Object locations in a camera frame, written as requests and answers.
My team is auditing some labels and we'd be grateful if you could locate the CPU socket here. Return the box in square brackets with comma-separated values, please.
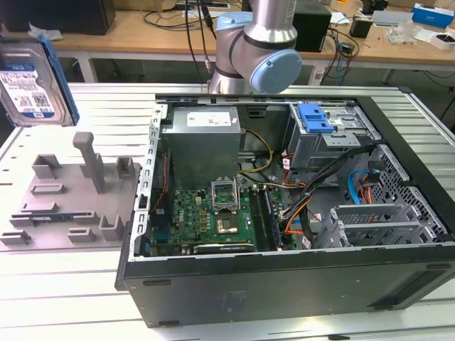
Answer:
[215, 212, 241, 237]

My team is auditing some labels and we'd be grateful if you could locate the orange power wire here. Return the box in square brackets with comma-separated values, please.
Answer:
[358, 158, 384, 206]

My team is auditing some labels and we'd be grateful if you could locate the blue cardboard box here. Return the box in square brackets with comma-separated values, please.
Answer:
[411, 2, 455, 30]

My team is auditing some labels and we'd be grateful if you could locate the hard disk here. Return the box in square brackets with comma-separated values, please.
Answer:
[0, 33, 81, 128]

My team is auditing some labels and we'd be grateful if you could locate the small dark brown box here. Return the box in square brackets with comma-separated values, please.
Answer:
[350, 16, 373, 39]

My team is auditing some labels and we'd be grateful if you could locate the metal socket cover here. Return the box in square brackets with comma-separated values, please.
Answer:
[210, 175, 239, 212]

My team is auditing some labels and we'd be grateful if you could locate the black PC case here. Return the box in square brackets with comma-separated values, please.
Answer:
[114, 85, 455, 330]

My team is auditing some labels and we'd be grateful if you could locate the metal disk bay cage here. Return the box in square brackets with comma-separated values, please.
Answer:
[316, 202, 449, 249]

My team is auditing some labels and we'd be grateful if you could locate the graphics card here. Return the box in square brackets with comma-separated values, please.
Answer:
[191, 242, 257, 255]

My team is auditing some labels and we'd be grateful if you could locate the green motherboard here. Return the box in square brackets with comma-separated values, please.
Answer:
[149, 184, 296, 256]

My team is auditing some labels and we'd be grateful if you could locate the blue plastic latch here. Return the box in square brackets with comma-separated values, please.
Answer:
[297, 102, 337, 134]

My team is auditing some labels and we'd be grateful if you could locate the black cable bundle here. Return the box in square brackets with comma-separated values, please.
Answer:
[279, 144, 380, 249]

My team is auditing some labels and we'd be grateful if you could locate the grey flat case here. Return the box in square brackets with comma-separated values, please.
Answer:
[371, 9, 415, 26]

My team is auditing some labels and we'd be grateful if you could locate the white box with black item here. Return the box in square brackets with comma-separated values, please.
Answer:
[429, 31, 455, 50]

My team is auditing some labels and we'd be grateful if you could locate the clear plastic bag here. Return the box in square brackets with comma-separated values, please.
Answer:
[27, 21, 65, 44]

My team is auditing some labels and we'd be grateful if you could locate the blue data wire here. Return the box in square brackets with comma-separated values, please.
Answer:
[347, 169, 373, 206]

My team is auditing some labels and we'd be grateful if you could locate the dark RAM stick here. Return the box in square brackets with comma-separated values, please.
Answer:
[263, 186, 284, 251]

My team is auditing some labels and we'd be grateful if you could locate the yellow black wire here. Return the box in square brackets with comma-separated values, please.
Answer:
[237, 128, 274, 175]

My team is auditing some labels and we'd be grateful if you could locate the grey power supply unit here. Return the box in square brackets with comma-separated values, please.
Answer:
[159, 105, 246, 191]

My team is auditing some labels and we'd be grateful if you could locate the large black box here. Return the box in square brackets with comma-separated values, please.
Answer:
[0, 0, 117, 36]

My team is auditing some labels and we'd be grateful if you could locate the wooden desk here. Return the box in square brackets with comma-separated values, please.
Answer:
[0, 9, 455, 86]

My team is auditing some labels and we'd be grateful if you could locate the metal optical drive cage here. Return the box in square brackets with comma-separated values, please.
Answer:
[286, 102, 383, 171]

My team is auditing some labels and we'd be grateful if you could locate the black speaker box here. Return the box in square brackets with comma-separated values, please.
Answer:
[293, 5, 333, 53]

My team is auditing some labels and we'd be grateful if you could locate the grey parts rack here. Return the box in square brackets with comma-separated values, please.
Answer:
[0, 131, 143, 253]

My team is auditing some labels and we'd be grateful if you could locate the black camera cable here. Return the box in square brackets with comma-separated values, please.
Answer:
[183, 0, 218, 85]

